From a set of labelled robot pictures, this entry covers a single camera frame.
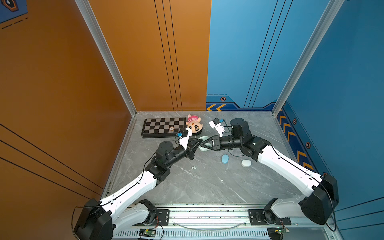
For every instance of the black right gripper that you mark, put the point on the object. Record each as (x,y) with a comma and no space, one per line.
(214,147)

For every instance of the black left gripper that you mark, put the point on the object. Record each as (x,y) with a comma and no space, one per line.
(190,151)

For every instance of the light blue charging case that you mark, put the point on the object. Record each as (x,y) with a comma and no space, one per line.
(225,159)

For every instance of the white earbud charging case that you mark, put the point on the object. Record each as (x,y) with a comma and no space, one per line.
(246,163)

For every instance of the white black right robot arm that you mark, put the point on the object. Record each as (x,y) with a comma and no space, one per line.
(319,194)

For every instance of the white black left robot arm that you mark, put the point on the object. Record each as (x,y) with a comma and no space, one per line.
(103,219)

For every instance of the pink plush doll head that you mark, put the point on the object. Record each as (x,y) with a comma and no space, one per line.
(194,123)

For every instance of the black folding chess board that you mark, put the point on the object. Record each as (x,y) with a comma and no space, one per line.
(159,127)

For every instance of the green circuit board left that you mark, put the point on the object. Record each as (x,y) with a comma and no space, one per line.
(147,233)

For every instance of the green circuit board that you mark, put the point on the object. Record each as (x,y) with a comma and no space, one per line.
(281,230)
(147,233)

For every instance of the green circuit board right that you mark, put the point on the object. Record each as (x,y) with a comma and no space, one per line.
(281,230)

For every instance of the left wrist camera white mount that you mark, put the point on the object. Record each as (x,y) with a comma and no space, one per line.
(183,137)

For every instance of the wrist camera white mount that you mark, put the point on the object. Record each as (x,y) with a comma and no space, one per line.
(217,125)
(183,137)

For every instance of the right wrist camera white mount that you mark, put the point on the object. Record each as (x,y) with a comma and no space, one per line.
(217,125)

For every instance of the aluminium corner post left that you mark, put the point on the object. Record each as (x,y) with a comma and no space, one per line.
(101,42)

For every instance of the aluminium corner post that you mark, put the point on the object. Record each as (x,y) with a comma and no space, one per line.
(318,34)
(101,42)

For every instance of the aluminium corner post right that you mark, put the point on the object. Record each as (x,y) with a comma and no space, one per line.
(318,34)

